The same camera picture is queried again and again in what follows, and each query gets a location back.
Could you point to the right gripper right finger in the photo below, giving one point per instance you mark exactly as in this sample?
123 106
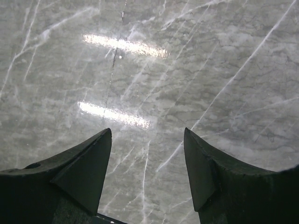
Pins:
226 190

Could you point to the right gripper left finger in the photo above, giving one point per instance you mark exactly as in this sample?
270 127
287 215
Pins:
63 189

